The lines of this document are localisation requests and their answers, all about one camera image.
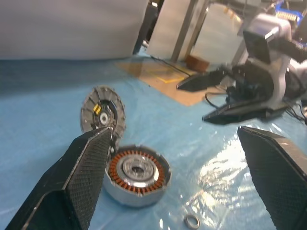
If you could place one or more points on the brown cardboard sheet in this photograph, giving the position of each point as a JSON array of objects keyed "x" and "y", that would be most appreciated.
[{"x": 172, "y": 89}]

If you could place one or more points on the motor housing with copper windings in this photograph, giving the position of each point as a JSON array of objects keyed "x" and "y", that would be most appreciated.
[{"x": 141, "y": 191}]

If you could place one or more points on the pale board behind post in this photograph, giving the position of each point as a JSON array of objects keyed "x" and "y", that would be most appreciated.
[{"x": 216, "y": 36}]

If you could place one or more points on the brown box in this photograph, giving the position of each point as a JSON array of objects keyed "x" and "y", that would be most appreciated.
[{"x": 196, "y": 62}]

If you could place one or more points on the white backdrop cloth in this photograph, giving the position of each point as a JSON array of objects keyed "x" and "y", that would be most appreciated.
[{"x": 60, "y": 24}]

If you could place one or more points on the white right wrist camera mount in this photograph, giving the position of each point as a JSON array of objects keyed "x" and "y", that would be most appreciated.
[{"x": 280, "y": 79}]

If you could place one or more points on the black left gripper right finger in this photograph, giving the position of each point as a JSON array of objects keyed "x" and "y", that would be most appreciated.
[{"x": 278, "y": 172}]

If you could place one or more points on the pale grey leaning board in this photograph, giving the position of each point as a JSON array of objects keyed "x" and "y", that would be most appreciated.
[{"x": 168, "y": 26}]

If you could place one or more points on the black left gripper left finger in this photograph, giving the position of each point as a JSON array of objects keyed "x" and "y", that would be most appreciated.
[{"x": 79, "y": 172}]

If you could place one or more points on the metal frame post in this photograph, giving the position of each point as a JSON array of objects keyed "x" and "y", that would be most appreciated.
[{"x": 185, "y": 31}]

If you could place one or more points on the blue crate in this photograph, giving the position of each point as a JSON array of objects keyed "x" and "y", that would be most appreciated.
[{"x": 287, "y": 14}]

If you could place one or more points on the grey round object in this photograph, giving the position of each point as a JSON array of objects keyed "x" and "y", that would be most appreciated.
[{"x": 88, "y": 107}]

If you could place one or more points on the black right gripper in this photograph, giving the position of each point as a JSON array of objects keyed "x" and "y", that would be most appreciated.
[{"x": 251, "y": 81}]

